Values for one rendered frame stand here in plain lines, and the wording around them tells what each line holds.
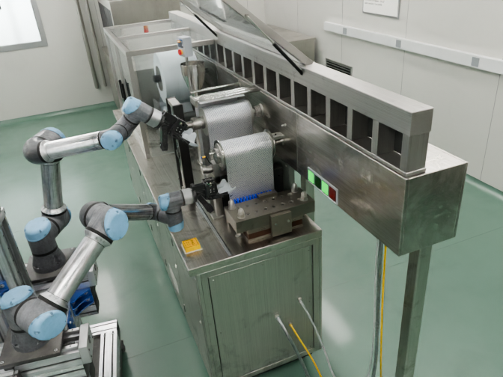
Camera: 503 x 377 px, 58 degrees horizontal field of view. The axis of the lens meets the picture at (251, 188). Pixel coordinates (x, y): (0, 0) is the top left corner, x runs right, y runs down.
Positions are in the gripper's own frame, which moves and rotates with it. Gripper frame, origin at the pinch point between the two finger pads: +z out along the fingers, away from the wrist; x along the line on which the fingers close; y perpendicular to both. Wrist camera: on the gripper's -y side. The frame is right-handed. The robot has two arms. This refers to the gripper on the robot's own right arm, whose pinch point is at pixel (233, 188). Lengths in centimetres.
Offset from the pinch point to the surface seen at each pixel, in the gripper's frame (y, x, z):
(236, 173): 7.9, -0.2, 2.4
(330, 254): -109, 58, 90
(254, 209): -6.0, -13.0, 5.2
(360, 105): 52, -57, 30
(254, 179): 2.4, -0.3, 11.2
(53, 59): -27, 556, -77
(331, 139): 33, -39, 30
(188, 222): -19.0, 11.6, -21.6
